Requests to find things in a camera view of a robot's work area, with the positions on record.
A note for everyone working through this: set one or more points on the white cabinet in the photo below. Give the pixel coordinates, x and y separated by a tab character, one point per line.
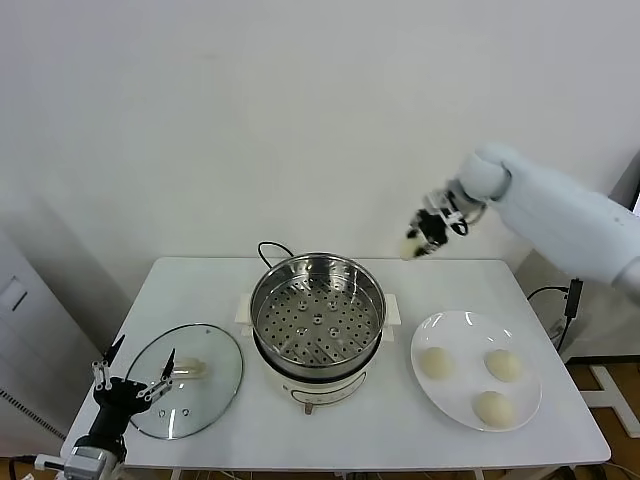
30	350

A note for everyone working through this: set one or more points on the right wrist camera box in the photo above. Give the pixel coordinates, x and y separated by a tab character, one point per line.
447	210

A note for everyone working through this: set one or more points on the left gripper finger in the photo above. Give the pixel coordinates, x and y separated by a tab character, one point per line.
102	372
162	382

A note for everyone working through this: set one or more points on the white steamed baozi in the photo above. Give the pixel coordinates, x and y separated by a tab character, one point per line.
494	410
504	365
437	362
411	248

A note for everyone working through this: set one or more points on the dark grey power adapter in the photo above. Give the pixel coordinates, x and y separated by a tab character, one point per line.
573	300

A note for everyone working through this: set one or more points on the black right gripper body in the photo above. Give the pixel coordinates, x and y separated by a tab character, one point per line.
435	227

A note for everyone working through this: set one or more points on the perforated steel steamer basket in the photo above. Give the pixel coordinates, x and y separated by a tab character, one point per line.
320	300

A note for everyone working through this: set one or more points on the white round plate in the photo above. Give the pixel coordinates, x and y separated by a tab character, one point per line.
435	400

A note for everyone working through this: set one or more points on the cream electric cooker pot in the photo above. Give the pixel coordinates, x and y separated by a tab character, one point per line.
325	390

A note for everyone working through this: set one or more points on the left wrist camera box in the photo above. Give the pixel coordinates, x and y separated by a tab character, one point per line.
87	457

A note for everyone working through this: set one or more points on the white wall socket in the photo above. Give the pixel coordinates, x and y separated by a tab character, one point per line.
557	330

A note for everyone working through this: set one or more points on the laptop screen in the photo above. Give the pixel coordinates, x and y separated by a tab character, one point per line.
637	200

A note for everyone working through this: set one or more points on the white desk floor frame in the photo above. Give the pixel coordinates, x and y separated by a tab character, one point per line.
607	385

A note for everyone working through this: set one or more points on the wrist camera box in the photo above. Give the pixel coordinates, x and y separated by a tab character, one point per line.
447	210
87	457

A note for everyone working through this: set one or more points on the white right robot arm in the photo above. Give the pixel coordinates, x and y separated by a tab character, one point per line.
550	210

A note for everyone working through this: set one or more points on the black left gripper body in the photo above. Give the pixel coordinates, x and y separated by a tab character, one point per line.
117	400

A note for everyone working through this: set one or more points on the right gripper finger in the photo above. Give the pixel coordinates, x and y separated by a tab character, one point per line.
414	231
434	247

